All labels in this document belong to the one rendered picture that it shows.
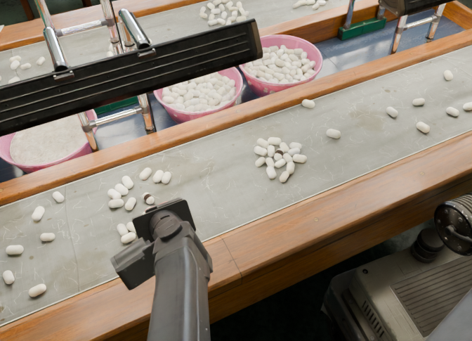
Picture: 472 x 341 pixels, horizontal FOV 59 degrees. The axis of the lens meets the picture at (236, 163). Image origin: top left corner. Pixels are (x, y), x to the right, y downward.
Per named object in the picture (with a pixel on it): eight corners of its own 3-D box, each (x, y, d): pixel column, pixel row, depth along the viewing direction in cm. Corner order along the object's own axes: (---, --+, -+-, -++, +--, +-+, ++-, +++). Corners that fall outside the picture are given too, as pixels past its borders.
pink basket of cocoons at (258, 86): (334, 93, 135) (339, 69, 128) (261, 118, 128) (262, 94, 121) (292, 50, 151) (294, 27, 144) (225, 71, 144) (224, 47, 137)
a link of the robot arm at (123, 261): (213, 273, 60) (182, 225, 58) (144, 323, 58) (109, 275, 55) (192, 248, 72) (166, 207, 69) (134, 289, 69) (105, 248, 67)
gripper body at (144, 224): (130, 216, 75) (134, 226, 68) (184, 197, 77) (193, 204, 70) (142, 249, 76) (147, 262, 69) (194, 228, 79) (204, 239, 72)
